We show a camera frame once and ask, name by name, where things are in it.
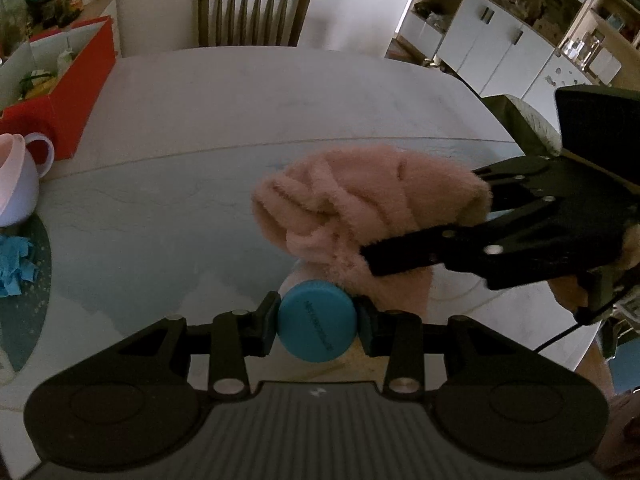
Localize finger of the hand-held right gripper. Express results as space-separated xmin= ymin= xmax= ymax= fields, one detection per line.
xmin=471 ymin=155 xmax=562 ymax=211
xmin=360 ymin=219 xmax=507 ymax=279

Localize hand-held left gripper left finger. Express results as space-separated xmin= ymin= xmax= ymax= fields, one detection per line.
xmin=112 ymin=290 xmax=282 ymax=402

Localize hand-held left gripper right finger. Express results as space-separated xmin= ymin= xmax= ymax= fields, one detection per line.
xmin=352 ymin=297 xmax=522 ymax=397

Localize blue bottle cap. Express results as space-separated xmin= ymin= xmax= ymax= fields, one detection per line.
xmin=276 ymin=280 xmax=359 ymax=364

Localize pink fluffy towel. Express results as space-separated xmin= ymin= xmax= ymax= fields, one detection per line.
xmin=251 ymin=144 xmax=493 ymax=311

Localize person's right hand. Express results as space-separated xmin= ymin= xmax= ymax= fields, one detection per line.
xmin=546 ymin=225 xmax=640 ymax=312

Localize teal round placemat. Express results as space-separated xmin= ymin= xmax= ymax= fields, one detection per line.
xmin=0 ymin=209 xmax=52 ymax=373

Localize blue crumpled cloth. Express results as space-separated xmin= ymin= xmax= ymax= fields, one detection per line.
xmin=0 ymin=234 xmax=42 ymax=300

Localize lilac cup with pink rim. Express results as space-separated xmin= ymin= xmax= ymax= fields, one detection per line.
xmin=0 ymin=132 xmax=55 ymax=228

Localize brown wooden slatted chair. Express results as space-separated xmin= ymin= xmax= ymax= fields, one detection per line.
xmin=198 ymin=0 xmax=314 ymax=49

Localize red cardboard box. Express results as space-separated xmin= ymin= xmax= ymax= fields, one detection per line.
xmin=0 ymin=16 xmax=117 ymax=162

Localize dark glass jars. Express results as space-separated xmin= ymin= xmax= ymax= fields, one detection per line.
xmin=41 ymin=0 xmax=84 ymax=30

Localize black cable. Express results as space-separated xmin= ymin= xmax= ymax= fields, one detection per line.
xmin=534 ymin=317 xmax=587 ymax=357

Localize white wall cupboard unit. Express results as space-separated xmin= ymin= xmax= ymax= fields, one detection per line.
xmin=389 ymin=0 xmax=640 ymax=102

